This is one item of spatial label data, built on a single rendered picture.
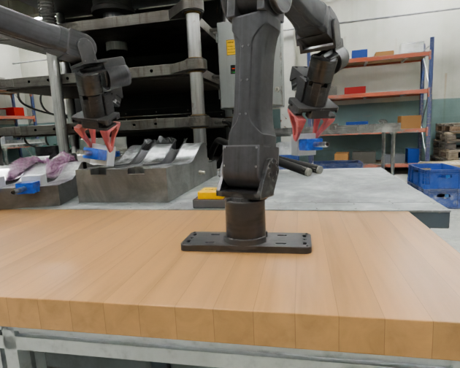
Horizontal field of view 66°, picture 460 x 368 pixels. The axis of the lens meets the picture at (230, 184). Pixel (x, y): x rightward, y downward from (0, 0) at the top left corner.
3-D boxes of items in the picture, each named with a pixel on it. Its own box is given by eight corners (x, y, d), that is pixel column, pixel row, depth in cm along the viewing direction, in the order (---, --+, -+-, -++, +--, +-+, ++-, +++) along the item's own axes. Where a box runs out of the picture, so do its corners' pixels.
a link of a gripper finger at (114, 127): (101, 144, 97) (95, 112, 93) (125, 147, 96) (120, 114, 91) (87, 155, 92) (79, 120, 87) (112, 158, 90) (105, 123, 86)
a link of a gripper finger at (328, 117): (290, 133, 90) (298, 98, 85) (315, 132, 92) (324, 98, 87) (301, 147, 85) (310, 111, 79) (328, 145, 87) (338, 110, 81)
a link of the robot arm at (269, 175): (232, 156, 59) (211, 159, 55) (278, 157, 54) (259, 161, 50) (234, 193, 60) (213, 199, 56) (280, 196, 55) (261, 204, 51)
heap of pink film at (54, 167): (61, 178, 103) (58, 151, 102) (-2, 181, 102) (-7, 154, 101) (88, 168, 129) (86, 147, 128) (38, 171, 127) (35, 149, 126)
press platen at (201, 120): (215, 152, 159) (212, 113, 157) (-21, 160, 188) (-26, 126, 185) (246, 143, 240) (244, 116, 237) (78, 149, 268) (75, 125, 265)
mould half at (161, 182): (168, 202, 90) (164, 150, 88) (78, 202, 96) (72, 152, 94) (217, 174, 138) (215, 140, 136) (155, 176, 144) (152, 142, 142)
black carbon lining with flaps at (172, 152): (154, 172, 96) (151, 138, 95) (101, 174, 100) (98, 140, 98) (194, 160, 130) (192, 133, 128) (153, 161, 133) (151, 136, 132)
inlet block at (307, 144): (336, 155, 79) (336, 131, 78) (317, 157, 78) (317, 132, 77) (309, 154, 92) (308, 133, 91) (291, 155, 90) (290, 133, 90)
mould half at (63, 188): (60, 205, 93) (55, 163, 91) (-44, 212, 91) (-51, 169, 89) (108, 178, 142) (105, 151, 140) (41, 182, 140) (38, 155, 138)
